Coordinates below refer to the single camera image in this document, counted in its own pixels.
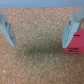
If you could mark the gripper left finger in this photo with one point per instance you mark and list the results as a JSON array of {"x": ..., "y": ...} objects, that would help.
[{"x": 7, "y": 29}]

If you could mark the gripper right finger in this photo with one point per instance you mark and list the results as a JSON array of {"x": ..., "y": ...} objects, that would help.
[{"x": 70, "y": 32}]

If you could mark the pink block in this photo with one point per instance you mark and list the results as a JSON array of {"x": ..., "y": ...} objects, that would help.
[{"x": 77, "y": 41}]

